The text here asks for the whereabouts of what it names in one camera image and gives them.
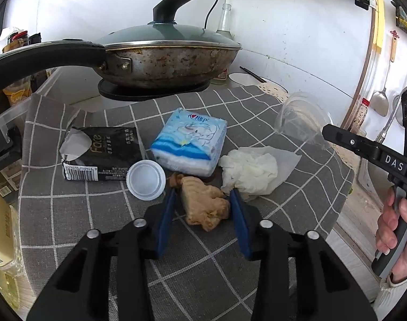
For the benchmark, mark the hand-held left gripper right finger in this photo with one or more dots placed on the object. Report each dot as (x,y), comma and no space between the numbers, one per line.
(240,221)

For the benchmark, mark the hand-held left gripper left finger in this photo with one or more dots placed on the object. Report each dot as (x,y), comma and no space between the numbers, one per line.
(166,221)

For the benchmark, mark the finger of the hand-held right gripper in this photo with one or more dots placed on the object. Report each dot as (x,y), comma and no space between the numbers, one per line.
(352,141)

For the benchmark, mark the white plastic cap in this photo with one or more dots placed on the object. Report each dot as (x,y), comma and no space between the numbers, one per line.
(145,180)

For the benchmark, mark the white tissue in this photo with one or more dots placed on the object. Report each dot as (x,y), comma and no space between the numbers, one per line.
(250,170)

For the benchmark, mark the clear plastic cup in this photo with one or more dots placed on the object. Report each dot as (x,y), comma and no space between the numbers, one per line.
(300,117)

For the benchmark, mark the blue tissue pack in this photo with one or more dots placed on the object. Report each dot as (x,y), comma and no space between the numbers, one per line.
(190,140)

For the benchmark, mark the person's right forearm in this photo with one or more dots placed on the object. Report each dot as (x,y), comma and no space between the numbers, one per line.
(392,292)

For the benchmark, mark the red-capped plastic bottle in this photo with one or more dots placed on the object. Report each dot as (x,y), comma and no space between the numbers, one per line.
(364,110)

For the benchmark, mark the metal faucet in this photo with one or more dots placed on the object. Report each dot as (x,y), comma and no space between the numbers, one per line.
(387,125)

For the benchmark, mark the grey checked cloth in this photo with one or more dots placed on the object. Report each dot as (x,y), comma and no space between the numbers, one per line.
(90,214)

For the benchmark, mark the black chopstick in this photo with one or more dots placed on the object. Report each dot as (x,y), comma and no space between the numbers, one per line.
(252,72)
(253,76)

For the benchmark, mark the white bowl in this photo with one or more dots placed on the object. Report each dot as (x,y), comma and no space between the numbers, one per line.
(240,79)

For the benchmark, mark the black induction cooker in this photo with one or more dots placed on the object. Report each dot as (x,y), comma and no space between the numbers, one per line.
(150,93)

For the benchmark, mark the frying pan with lid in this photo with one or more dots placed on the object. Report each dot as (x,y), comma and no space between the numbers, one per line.
(163,65)

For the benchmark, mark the clear glass bottle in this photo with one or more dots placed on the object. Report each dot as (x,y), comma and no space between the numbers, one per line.
(224,20)

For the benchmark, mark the dark green wok lid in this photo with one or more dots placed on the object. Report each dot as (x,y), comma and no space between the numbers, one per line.
(163,37)

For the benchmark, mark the clear plastic organizer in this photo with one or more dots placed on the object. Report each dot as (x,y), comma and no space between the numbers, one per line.
(9,120)

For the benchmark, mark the dark sauce bottle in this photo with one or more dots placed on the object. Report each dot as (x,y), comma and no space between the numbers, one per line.
(35,38)

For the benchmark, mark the red-lid spice jar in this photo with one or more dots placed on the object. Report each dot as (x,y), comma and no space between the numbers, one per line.
(19,36)

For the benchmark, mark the yellow wall-mounted holder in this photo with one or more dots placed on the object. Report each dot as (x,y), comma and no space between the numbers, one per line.
(377,13)

